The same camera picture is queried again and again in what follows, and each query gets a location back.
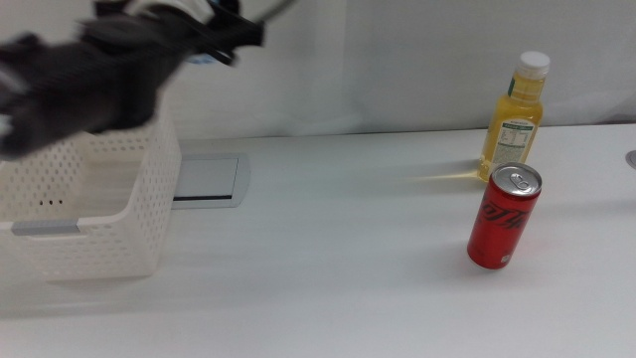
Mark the yellow tea bottle white cap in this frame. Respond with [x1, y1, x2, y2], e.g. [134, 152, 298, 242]
[477, 51, 552, 184]

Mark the red cola can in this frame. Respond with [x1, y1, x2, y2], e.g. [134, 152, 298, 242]
[466, 161, 544, 271]

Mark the white backdrop curtain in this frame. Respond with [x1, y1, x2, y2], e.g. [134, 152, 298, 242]
[0, 0, 636, 146]

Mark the white perforated plastic basket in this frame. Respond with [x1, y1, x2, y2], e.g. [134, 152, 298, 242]
[0, 104, 183, 282]

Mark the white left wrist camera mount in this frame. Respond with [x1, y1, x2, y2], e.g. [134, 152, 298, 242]
[123, 0, 216, 24]

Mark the black braided left camera cable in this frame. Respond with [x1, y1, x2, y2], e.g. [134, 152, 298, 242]
[255, 0, 299, 24]

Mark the silver rectangular table cable hatch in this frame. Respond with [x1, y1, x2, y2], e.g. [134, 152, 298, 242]
[171, 152, 252, 211]

